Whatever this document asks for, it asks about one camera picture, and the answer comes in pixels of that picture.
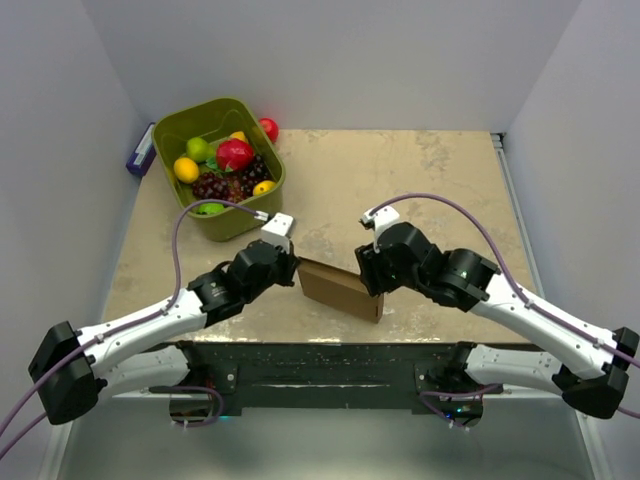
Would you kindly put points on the red pomegranate in bin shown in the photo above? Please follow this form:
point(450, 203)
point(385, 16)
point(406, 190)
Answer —
point(233, 155)

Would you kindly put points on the green plastic bin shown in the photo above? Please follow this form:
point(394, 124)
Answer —
point(214, 121)

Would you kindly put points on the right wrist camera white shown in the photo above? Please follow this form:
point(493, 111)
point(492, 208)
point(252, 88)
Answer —
point(379, 221)

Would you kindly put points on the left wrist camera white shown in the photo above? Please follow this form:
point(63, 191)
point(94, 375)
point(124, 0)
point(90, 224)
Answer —
point(278, 230)

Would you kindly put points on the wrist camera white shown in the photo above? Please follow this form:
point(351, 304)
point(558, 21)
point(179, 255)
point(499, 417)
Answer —
point(278, 230)
point(379, 221)

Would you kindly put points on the yellow lemon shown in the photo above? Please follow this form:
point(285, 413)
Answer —
point(186, 170)
point(263, 187)

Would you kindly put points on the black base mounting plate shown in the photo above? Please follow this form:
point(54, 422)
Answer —
point(382, 376)

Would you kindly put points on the blue white small box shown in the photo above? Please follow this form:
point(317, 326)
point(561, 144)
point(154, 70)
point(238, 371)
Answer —
point(142, 156)

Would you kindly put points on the green pear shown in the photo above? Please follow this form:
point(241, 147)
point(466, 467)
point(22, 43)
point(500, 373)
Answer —
point(199, 150)

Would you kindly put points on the brown cardboard box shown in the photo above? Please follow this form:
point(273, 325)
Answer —
point(339, 289)

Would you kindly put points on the yellow lemon left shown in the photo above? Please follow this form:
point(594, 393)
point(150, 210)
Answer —
point(186, 170)

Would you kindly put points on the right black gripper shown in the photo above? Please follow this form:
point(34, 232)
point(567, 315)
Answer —
point(371, 274)

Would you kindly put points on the dark purple grape bunch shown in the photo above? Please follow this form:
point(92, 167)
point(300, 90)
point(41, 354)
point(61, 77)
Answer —
point(235, 186)

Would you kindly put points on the yellow lemon right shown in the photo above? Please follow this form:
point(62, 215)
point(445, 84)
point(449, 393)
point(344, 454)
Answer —
point(263, 187)

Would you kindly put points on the aluminium frame rail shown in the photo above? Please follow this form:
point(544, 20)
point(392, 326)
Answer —
point(497, 140)

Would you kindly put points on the yellow fruit at back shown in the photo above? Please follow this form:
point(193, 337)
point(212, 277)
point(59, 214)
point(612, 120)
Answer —
point(239, 135)

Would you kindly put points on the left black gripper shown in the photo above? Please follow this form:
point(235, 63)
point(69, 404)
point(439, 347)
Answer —
point(289, 263)

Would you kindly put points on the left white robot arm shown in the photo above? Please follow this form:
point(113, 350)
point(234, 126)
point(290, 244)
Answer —
point(72, 369)

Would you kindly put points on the green fruit front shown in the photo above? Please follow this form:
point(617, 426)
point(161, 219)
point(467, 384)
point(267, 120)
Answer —
point(210, 208)

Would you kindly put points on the red apple outside bin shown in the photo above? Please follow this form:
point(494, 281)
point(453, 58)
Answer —
point(270, 128)

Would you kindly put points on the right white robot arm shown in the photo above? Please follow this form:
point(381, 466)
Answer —
point(584, 364)

